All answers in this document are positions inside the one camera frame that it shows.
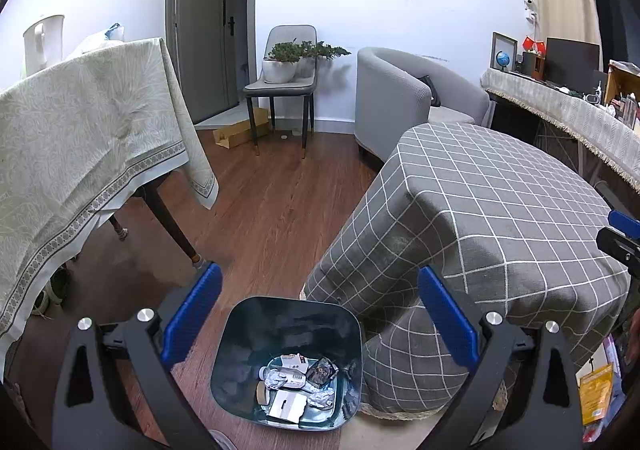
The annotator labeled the white kettle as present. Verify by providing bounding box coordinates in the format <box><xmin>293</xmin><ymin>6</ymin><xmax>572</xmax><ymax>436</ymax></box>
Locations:
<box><xmin>22</xmin><ymin>14</ymin><xmax>66</xmax><ymax>73</ymax></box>

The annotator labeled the grey checked tablecloth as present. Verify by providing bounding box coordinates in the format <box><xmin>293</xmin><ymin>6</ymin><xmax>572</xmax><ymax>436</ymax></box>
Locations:
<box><xmin>302</xmin><ymin>122</ymin><xmax>632</xmax><ymax>418</ymax></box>

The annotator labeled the black monitor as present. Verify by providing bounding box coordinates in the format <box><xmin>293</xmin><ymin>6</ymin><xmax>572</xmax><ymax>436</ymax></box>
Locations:
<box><xmin>544</xmin><ymin>36</ymin><xmax>601</xmax><ymax>88</ymax></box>

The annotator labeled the white box with printed label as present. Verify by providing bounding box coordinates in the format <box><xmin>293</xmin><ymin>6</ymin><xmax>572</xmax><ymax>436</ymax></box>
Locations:
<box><xmin>279</xmin><ymin>353</ymin><xmax>310</xmax><ymax>376</ymax></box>

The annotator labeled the dark printed snack packet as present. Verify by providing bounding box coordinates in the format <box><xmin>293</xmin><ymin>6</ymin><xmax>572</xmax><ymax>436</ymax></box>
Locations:
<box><xmin>305</xmin><ymin>357</ymin><xmax>340</xmax><ymax>388</ymax></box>

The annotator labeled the open cardboard storage box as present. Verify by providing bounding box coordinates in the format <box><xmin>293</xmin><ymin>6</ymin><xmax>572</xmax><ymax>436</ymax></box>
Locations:
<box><xmin>602</xmin><ymin>60</ymin><xmax>640</xmax><ymax>123</ymax></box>

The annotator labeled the potted plant with trailing branches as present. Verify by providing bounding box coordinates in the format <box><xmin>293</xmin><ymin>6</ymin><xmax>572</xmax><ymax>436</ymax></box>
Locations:
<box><xmin>295</xmin><ymin>40</ymin><xmax>352</xmax><ymax>79</ymax></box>

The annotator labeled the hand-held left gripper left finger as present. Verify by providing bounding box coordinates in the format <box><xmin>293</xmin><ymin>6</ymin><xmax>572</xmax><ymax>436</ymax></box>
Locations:
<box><xmin>50</xmin><ymin>260</ymin><xmax>226</xmax><ymax>450</ymax></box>

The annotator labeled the grey door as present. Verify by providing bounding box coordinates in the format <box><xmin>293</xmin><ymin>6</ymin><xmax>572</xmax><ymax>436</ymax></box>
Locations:
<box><xmin>165</xmin><ymin>0</ymin><xmax>256</xmax><ymax>126</ymax></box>

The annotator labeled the blue plastic waste bin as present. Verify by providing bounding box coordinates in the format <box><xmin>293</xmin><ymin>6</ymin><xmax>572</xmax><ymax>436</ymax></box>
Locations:
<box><xmin>210</xmin><ymin>296</ymin><xmax>363</xmax><ymax>431</ymax></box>

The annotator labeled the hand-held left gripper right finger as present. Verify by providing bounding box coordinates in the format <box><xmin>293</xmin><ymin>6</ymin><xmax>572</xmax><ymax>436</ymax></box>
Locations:
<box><xmin>416</xmin><ymin>264</ymin><xmax>586</xmax><ymax>450</ymax></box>

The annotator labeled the black bag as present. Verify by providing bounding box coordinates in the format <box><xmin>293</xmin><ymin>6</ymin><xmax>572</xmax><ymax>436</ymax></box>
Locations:
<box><xmin>417</xmin><ymin>75</ymin><xmax>443</xmax><ymax>107</ymax></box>

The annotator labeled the plain white cardboard box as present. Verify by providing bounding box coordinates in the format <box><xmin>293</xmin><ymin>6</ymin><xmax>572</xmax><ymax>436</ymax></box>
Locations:
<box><xmin>266</xmin><ymin>389</ymin><xmax>308</xmax><ymax>427</ymax></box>

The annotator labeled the dark wooden table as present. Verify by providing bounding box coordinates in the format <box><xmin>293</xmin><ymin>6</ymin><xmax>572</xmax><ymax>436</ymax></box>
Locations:
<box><xmin>107</xmin><ymin>182</ymin><xmax>206</xmax><ymax>267</ymax></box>

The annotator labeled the beige fringed desk cloth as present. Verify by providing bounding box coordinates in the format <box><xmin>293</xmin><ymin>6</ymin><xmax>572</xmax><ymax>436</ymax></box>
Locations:
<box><xmin>480</xmin><ymin>67</ymin><xmax>640</xmax><ymax>193</ymax></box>

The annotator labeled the potted plant in white pot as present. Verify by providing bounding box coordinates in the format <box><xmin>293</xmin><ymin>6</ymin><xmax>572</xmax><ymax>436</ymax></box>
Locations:
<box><xmin>261</xmin><ymin>42</ymin><xmax>301</xmax><ymax>84</ymax></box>

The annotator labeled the brown wooden box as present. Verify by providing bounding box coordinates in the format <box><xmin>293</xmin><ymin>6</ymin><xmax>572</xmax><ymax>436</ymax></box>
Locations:
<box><xmin>521</xmin><ymin>51</ymin><xmax>547</xmax><ymax>79</ymax></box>

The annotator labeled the picture frame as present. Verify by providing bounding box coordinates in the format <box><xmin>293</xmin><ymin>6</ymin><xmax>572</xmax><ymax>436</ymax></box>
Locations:
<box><xmin>490</xmin><ymin>31</ymin><xmax>518</xmax><ymax>73</ymax></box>

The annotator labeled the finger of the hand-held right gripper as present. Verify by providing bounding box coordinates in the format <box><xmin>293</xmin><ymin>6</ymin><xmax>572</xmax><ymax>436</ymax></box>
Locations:
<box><xmin>596</xmin><ymin>209</ymin><xmax>640</xmax><ymax>281</ymax></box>

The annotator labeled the flat cardboard box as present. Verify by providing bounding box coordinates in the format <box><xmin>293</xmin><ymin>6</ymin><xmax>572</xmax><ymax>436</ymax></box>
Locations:
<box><xmin>212</xmin><ymin>106</ymin><xmax>271</xmax><ymax>149</ymax></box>

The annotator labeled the grey armchair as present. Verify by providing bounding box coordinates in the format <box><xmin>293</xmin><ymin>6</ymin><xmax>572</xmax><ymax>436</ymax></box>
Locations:
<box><xmin>354</xmin><ymin>46</ymin><xmax>492</xmax><ymax>166</ymax></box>

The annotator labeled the orange printed packet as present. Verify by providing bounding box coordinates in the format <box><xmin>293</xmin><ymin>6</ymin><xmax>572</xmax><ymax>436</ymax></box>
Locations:
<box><xmin>579</xmin><ymin>364</ymin><xmax>615</xmax><ymax>427</ymax></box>

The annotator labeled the beige patterned tablecloth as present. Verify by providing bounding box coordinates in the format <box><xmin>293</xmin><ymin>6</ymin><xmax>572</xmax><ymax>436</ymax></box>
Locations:
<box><xmin>0</xmin><ymin>36</ymin><xmax>220</xmax><ymax>356</ymax></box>

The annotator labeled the grey dining chair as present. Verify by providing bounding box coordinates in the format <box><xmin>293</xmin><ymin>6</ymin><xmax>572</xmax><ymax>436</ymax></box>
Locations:
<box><xmin>243</xmin><ymin>25</ymin><xmax>318</xmax><ymax>160</ymax></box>

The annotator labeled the white plastic bag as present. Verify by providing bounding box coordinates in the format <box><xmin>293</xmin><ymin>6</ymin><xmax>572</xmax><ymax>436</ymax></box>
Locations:
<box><xmin>82</xmin><ymin>22</ymin><xmax>126</xmax><ymax>53</ymax></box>

